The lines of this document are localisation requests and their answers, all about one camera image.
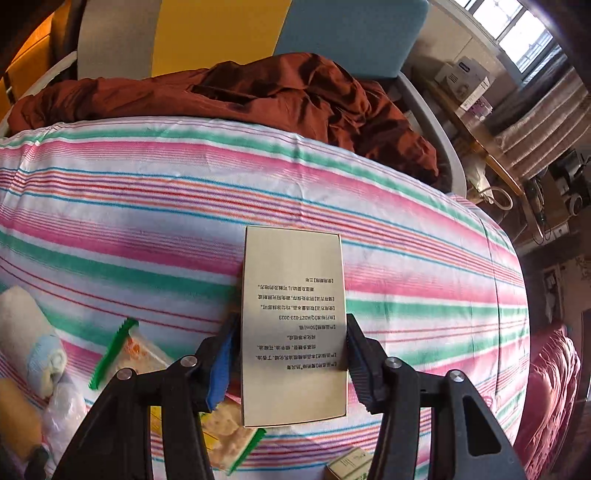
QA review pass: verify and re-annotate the white cable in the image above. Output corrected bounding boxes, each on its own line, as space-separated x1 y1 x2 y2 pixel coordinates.
478 185 513 210

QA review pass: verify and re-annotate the tall beige box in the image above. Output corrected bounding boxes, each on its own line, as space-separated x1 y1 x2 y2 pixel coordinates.
241 225 348 428

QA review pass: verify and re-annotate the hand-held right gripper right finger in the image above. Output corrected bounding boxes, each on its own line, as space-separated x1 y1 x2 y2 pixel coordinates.
344 313 529 480

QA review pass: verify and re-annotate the pink quilt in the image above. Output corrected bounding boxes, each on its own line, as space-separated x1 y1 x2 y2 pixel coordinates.
512 323 583 480

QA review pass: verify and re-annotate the green cracker packet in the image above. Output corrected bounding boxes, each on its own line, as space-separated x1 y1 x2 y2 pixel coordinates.
90 318 267 476

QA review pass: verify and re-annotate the striped bed sheet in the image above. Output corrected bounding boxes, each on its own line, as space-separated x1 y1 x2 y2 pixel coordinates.
0 117 529 480

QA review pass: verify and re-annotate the white plastic wrapped bundle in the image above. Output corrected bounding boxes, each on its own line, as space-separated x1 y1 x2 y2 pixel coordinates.
44 381 90 462

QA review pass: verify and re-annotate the white cardboard box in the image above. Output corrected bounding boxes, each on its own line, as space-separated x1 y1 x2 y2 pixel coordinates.
434 55 491 104

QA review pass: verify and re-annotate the small purple box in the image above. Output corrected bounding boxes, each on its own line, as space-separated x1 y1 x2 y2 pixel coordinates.
457 99 495 123

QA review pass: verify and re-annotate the white rolled towel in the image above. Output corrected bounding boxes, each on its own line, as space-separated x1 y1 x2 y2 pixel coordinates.
0 285 65 400

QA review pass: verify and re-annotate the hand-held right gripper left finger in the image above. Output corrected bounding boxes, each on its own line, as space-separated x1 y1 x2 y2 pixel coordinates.
51 314 241 480

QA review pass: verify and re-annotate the white framed window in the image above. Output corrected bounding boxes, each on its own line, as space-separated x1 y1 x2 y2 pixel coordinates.
455 0 561 75

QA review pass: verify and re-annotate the red-brown blanket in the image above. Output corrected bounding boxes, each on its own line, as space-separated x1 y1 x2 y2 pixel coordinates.
7 52 439 190

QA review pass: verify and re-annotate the small green box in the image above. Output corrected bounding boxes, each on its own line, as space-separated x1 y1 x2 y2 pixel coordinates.
325 447 375 480

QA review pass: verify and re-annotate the beige patterned curtain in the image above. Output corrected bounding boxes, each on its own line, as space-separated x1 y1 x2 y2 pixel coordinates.
485 69 591 171

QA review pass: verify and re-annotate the wooden desk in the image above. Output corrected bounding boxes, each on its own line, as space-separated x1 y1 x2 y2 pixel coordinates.
425 78 527 208

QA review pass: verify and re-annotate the brown cardboard box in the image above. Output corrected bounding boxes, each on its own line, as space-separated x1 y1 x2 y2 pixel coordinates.
522 171 573 241

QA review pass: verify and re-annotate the yellow rolled towel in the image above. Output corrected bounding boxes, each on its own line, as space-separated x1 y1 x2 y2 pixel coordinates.
0 378 44 457

